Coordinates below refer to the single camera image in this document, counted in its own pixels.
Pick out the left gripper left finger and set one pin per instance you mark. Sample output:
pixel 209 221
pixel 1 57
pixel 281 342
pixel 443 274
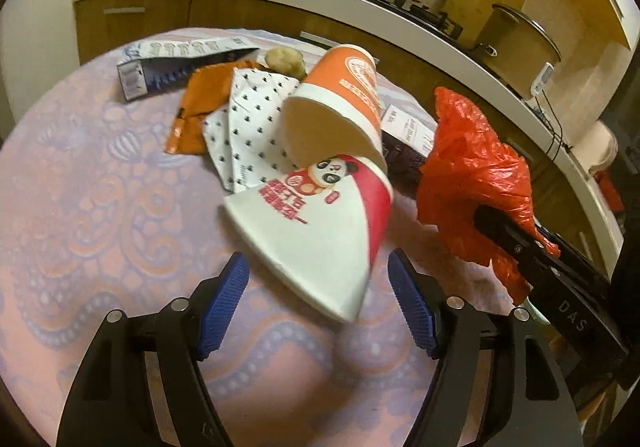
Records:
pixel 110 403

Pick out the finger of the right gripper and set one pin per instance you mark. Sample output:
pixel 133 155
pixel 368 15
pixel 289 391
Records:
pixel 517 242

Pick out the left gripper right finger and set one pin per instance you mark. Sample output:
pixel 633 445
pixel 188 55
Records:
pixel 527 401

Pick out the red plastic bag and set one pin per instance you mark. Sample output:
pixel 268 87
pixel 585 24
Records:
pixel 469 166

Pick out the white red panda paper cup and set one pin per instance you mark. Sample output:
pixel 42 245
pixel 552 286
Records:
pixel 318 229

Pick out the orange white paper cup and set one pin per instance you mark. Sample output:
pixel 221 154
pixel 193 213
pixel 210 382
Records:
pixel 335 110

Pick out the orange fruit peel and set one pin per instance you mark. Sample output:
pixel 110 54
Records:
pixel 287 61

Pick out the orange snack wrapper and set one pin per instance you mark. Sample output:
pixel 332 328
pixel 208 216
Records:
pixel 207 90

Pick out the white blue milk carton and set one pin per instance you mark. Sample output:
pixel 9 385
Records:
pixel 148 67

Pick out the red item on counter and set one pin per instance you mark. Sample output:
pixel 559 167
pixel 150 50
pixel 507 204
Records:
pixel 609 192

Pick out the cream electric kettle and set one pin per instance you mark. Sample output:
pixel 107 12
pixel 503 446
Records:
pixel 601 147

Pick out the white power adapter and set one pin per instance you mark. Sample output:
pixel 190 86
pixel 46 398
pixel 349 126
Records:
pixel 542 79

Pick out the white dotted paper wrapper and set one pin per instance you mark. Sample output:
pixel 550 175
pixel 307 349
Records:
pixel 243 136

